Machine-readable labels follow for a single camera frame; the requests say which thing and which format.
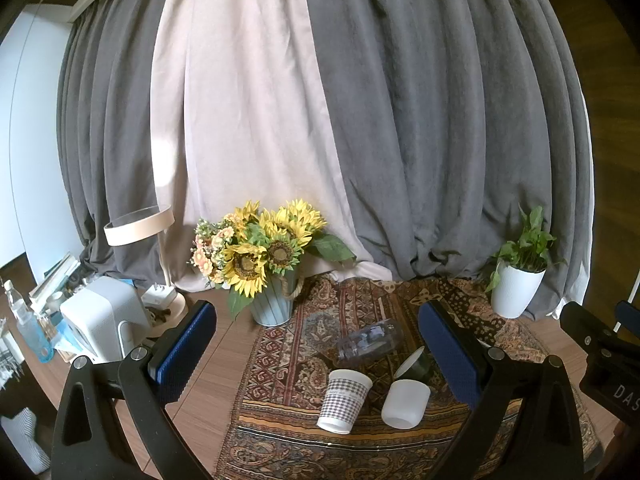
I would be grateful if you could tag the green leafy plant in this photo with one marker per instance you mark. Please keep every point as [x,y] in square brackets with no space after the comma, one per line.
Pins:
[527,242]

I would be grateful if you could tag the grey curtain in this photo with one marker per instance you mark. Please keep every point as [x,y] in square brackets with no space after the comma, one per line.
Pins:
[450,125]
[110,125]

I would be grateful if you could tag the beige curtain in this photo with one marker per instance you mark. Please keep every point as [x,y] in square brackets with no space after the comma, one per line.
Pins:
[250,125]

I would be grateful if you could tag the white power adapter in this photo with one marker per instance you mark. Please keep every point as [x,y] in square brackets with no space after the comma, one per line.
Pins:
[161,294]

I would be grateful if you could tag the patterned paisley table cloth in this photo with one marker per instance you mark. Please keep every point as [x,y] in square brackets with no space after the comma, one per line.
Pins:
[287,375]

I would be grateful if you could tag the white plant pot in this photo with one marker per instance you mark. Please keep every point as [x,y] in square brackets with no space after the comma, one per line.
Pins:
[515,292]

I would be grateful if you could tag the light blue ribbed flower pot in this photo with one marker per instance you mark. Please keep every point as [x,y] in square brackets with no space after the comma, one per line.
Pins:
[272,307]

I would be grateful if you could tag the sunflower bouquet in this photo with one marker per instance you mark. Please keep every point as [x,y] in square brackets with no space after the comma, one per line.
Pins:
[260,250]

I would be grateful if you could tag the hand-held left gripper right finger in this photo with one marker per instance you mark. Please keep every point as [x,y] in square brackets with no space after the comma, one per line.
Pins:
[451,356]

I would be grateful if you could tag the blue-tinted water bottle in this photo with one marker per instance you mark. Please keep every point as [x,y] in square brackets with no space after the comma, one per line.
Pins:
[32,332]

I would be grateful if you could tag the clear plastic bottle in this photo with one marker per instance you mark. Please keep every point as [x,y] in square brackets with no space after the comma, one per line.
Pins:
[370,342]

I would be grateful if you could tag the white wardrobe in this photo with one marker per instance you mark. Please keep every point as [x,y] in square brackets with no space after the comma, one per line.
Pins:
[35,135]

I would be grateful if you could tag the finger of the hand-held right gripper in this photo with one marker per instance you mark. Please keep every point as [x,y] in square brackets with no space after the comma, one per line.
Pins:
[630,312]
[587,327]

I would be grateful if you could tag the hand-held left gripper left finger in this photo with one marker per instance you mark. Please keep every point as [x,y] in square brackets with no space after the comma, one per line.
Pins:
[181,357]

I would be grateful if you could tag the white box appliance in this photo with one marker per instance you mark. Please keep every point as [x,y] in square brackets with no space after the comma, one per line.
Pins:
[102,317]

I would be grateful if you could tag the white frosted cup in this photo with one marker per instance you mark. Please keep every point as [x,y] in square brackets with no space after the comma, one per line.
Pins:
[404,405]

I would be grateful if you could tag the striped grey cloth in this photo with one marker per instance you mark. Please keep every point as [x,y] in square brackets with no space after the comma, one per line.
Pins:
[22,440]

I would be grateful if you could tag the checkered paper cup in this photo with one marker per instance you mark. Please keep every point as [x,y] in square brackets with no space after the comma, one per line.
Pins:
[342,402]

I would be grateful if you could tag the dark green cup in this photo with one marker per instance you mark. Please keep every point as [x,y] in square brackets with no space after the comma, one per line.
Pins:
[417,366]

